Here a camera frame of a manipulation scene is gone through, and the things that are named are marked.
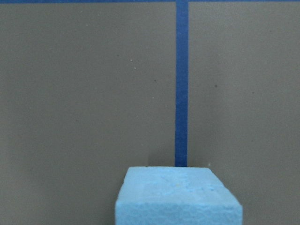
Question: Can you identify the light blue foam block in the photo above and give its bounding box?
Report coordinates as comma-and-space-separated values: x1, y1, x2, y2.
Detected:
115, 166, 243, 225

